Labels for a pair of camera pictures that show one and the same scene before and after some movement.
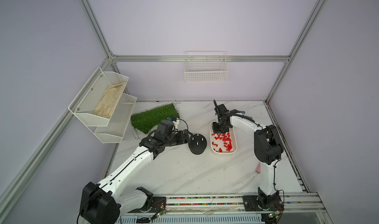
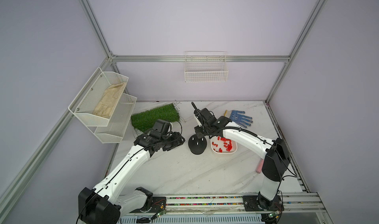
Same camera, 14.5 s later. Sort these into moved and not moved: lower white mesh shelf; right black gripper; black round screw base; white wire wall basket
Moved: right black gripper
Not moved: black round screw base; lower white mesh shelf; white wire wall basket
